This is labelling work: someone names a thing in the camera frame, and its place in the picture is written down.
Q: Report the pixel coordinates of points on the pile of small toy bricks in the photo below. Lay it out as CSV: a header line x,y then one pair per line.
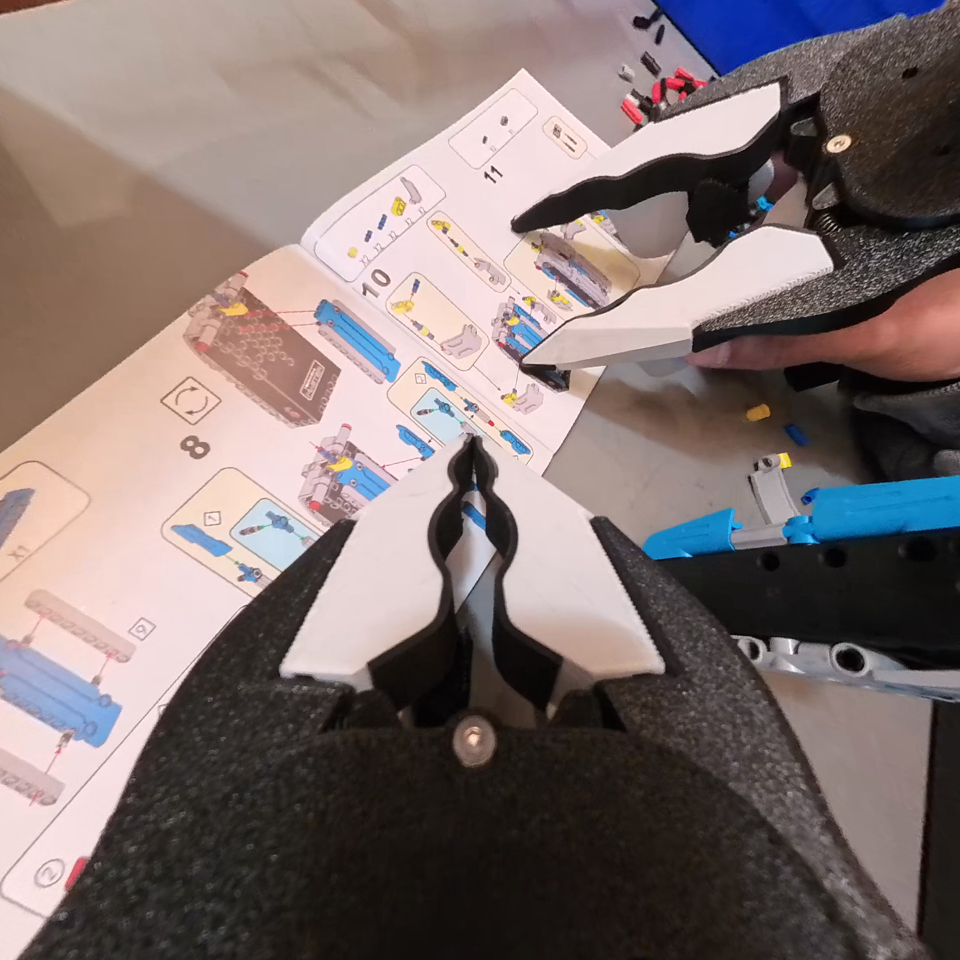
x,y
659,91

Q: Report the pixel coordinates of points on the blue toy brick pin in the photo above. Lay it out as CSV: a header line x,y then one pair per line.
x,y
795,435

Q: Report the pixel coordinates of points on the person's right forearm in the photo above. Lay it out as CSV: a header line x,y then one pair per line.
x,y
914,429

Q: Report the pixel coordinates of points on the small yellow toy brick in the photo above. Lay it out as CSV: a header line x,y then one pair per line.
x,y
757,413

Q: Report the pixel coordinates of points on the grey desk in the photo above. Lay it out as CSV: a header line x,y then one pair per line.
x,y
150,151

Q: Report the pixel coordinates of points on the person's right hand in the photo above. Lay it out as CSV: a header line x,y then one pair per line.
x,y
899,339

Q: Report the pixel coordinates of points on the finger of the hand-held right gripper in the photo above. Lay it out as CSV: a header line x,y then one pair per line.
x,y
705,301
674,151

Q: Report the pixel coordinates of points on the brick instruction booklet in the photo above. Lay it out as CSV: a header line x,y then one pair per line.
x,y
225,391

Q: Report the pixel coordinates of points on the blue plastic bin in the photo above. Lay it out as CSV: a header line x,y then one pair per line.
x,y
780,30

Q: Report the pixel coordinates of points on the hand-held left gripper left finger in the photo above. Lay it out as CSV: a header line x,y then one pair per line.
x,y
367,600

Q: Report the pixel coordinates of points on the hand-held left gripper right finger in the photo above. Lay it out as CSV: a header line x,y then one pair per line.
x,y
577,600

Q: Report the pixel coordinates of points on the grey blue toy brick assembly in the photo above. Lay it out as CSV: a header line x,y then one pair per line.
x,y
809,586

